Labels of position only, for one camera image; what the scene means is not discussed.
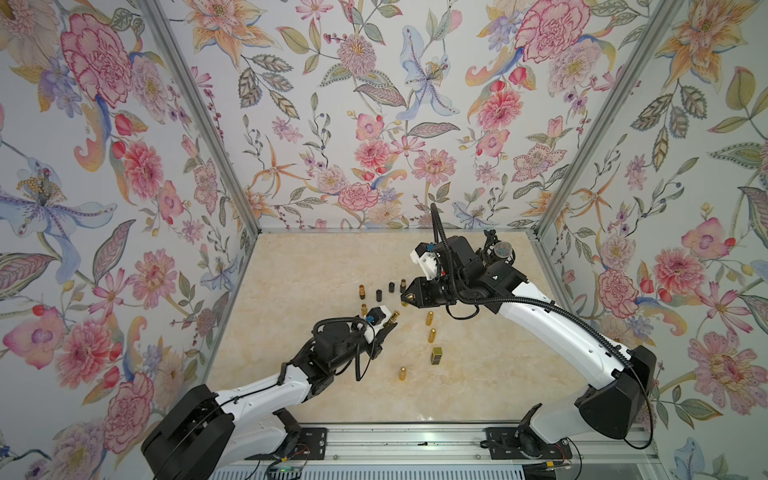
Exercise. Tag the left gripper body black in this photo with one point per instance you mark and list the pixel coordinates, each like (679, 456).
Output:
(354, 346)

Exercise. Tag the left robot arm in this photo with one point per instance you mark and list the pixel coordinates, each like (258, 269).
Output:
(207, 430)

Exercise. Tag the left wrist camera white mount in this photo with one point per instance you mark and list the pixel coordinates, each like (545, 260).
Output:
(375, 320)

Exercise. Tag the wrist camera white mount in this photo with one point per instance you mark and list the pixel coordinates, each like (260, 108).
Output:
(423, 256)
(375, 320)

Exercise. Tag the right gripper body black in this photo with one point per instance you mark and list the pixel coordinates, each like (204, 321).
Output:
(440, 293)

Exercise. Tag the aluminium front rail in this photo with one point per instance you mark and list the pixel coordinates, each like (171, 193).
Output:
(367, 442)

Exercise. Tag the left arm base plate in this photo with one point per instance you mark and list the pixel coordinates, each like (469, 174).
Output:
(305, 444)

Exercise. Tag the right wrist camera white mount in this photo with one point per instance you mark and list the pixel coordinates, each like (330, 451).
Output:
(423, 256)

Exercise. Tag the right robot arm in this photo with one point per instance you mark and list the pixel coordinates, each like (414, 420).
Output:
(618, 379)

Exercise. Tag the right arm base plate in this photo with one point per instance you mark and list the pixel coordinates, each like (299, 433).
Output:
(512, 443)

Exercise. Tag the square gold black lipstick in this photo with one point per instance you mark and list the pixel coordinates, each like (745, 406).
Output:
(436, 356)

